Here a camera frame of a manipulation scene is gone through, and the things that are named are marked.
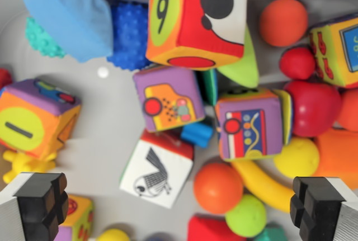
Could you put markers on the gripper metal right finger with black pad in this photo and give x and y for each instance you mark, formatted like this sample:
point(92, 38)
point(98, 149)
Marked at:
point(324, 210)

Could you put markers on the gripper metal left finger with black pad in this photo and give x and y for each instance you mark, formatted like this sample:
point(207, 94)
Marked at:
point(33, 210)

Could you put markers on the white fabric cube bird print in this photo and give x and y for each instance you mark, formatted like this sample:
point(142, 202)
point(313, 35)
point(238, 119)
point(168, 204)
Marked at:
point(156, 174)

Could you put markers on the grey plastic bin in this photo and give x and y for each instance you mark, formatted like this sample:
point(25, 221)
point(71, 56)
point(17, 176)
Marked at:
point(106, 129)

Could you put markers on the yellow rubber toy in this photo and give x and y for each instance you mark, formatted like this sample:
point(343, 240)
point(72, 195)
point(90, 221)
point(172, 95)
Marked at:
point(25, 165)

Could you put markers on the yellow orange fabric cube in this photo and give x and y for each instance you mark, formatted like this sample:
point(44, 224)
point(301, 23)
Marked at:
point(79, 216)

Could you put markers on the orange toy carrot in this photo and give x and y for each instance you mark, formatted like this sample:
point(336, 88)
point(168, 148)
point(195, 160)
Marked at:
point(339, 157)

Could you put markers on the teal toy piece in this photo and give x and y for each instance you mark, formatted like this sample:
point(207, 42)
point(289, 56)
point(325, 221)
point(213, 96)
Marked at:
point(271, 234)

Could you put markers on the yellow toy lemon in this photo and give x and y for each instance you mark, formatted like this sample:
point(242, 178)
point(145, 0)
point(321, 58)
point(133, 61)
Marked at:
point(297, 157)

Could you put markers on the yellow toy banana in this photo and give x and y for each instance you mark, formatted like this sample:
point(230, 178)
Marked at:
point(263, 186)

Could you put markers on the green ball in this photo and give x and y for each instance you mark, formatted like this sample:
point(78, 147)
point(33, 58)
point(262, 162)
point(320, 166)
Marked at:
point(246, 216)

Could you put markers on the yellow ball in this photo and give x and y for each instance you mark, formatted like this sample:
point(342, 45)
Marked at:
point(113, 236)

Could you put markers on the orange fabric cube minus sign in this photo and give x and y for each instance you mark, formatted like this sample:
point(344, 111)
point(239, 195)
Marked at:
point(30, 120)

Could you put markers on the orange red round toy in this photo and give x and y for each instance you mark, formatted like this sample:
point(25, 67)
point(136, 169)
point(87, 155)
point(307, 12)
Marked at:
point(349, 111)

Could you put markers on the red toy apple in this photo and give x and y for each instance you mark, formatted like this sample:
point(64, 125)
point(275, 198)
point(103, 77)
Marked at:
point(314, 108)

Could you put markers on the orange ball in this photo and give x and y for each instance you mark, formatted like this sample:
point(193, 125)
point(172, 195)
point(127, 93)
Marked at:
point(283, 22)
point(218, 188)

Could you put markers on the purple fabric cube radio print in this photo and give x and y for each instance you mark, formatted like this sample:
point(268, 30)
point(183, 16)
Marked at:
point(249, 129)

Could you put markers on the red fabric block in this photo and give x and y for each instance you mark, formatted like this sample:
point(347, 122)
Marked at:
point(209, 229)

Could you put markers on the small red toy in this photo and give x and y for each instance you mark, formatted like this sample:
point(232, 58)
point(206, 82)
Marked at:
point(5, 78)

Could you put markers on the blue foam piece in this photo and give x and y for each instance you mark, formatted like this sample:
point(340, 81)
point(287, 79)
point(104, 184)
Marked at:
point(197, 135)

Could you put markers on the small red ball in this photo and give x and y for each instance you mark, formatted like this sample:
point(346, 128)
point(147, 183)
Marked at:
point(297, 62)

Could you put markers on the yellow fabric cube blue panel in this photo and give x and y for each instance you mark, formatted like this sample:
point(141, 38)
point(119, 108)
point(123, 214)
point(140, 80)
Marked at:
point(334, 51)

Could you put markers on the green fabric wedge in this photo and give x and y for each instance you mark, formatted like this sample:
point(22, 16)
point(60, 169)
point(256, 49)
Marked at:
point(243, 67)

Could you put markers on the green fabric block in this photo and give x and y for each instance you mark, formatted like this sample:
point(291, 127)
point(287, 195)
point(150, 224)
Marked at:
point(209, 85)

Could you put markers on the teal bumpy ball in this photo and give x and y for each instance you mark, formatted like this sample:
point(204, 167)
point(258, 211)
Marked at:
point(39, 39)

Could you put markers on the light blue fabric block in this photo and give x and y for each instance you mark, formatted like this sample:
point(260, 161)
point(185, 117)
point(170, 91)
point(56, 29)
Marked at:
point(72, 20)

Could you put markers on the blue bumpy ball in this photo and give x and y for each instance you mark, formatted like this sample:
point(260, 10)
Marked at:
point(130, 34)

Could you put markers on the orange red cube number nine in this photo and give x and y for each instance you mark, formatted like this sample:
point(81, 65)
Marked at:
point(193, 20)

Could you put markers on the purple fabric cube camera print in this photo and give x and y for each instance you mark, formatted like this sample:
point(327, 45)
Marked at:
point(170, 98)

